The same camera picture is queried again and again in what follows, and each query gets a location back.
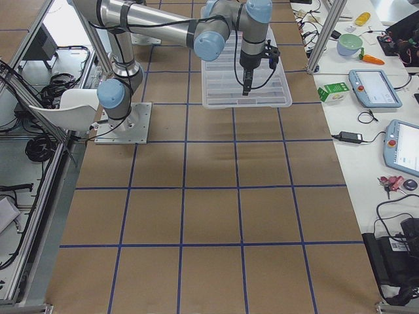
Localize black device on table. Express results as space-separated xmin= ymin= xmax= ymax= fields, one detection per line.
xmin=362 ymin=218 xmax=418 ymax=306

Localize aluminium frame post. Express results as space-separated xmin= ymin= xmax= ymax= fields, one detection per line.
xmin=306 ymin=0 xmax=347 ymax=75

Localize black computer mouse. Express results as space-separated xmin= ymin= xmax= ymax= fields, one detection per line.
xmin=403 ymin=179 xmax=418 ymax=191

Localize toy corn cob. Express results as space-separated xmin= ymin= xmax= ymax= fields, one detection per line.
xmin=354 ymin=12 xmax=371 ymax=27

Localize green blue bowl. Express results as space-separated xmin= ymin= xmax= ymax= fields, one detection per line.
xmin=337 ymin=33 xmax=363 ymax=56

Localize wrist camera black housing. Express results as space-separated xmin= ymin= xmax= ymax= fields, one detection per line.
xmin=264 ymin=39 xmax=280 ymax=70

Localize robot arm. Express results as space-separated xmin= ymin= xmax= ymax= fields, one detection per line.
xmin=70 ymin=1 xmax=278 ymax=134

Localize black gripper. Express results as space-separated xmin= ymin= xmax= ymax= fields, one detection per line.
xmin=240 ymin=54 xmax=262 ymax=96

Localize red keychain keys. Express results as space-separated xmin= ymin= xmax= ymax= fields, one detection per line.
xmin=377 ymin=176 xmax=405 ymax=200

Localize white chair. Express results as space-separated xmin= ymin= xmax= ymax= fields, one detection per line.
xmin=29 ymin=89 xmax=99 ymax=131

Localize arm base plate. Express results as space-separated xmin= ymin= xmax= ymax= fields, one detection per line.
xmin=94 ymin=103 xmax=152 ymax=145

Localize teach pendant tablet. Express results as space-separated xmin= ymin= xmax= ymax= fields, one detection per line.
xmin=383 ymin=120 xmax=419 ymax=177
xmin=348 ymin=69 xmax=403 ymax=109

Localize black power brick with cable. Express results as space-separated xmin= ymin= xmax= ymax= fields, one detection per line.
xmin=331 ymin=131 xmax=386 ymax=145

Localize green white carton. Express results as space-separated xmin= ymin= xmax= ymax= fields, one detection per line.
xmin=318 ymin=82 xmax=350 ymax=103

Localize toy carrot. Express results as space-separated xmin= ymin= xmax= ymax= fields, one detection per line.
xmin=359 ymin=47 xmax=385 ymax=65

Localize clear plastic box lid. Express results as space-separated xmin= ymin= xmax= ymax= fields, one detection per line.
xmin=200 ymin=29 xmax=293 ymax=109

